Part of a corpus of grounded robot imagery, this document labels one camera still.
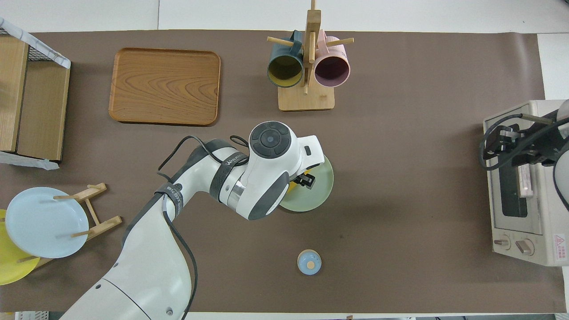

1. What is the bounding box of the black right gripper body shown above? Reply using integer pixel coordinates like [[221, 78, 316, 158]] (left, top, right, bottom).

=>
[[511, 116, 566, 167]]

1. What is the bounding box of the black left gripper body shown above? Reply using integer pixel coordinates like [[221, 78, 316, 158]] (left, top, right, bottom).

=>
[[294, 172, 317, 190]]

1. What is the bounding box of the yellow corn cob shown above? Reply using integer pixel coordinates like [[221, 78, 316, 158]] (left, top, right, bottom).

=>
[[287, 165, 313, 194]]

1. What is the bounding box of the pale green plate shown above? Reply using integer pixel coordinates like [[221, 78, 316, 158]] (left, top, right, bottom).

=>
[[279, 155, 334, 213]]

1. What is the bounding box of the beige toaster oven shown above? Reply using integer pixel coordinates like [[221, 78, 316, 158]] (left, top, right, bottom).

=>
[[483, 100, 569, 267]]

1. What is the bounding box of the wooden mug tree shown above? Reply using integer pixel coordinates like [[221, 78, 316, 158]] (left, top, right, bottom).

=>
[[267, 0, 355, 112]]

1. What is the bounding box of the blue bell with wooden knob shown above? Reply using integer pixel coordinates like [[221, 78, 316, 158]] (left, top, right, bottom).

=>
[[297, 249, 322, 276]]

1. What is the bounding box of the brown table mat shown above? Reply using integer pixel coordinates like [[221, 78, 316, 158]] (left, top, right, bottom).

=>
[[0, 30, 567, 313]]

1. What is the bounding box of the dark teal mug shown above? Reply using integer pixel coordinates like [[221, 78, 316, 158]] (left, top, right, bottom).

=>
[[267, 30, 305, 88]]

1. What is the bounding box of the pink mug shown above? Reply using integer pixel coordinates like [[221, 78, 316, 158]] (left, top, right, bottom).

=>
[[313, 29, 351, 88]]

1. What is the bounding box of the wooden serving tray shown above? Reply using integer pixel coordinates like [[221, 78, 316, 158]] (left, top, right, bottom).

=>
[[108, 48, 221, 126]]

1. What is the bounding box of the wooden plate rack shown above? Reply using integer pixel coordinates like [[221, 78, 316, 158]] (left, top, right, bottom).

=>
[[17, 183, 123, 271]]

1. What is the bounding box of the light blue plate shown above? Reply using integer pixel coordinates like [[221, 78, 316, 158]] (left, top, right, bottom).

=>
[[5, 187, 89, 259]]

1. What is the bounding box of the yellow plate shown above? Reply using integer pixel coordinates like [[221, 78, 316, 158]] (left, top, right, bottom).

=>
[[0, 209, 40, 286]]

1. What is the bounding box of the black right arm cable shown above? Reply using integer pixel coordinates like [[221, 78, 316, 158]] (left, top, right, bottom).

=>
[[479, 113, 569, 172]]

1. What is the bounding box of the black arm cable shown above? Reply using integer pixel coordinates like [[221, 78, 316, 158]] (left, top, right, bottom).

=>
[[157, 135, 250, 320], [479, 113, 569, 172]]

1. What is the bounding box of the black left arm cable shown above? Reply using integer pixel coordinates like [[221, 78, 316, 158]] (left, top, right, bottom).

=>
[[157, 135, 250, 320]]

